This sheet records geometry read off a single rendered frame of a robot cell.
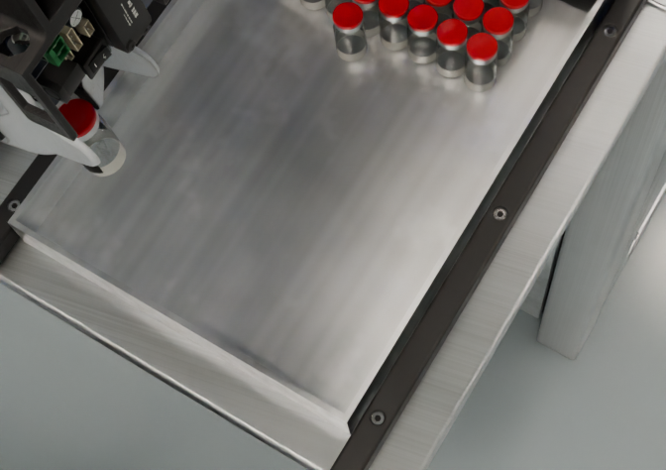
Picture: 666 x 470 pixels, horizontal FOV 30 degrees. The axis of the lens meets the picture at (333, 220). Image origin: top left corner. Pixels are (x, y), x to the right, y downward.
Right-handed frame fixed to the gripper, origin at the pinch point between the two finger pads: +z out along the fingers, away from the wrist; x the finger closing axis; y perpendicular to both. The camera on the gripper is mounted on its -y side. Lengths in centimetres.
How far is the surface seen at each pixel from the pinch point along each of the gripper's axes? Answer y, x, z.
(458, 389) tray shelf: 18.2, 2.0, 26.7
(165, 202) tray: -5.1, 4.0, 24.5
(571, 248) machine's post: 12, 32, 77
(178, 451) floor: -27, -5, 111
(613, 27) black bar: 16.1, 29.1, 25.2
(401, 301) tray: 12.4, 5.4, 26.0
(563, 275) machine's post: 12, 32, 86
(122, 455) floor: -34, -9, 110
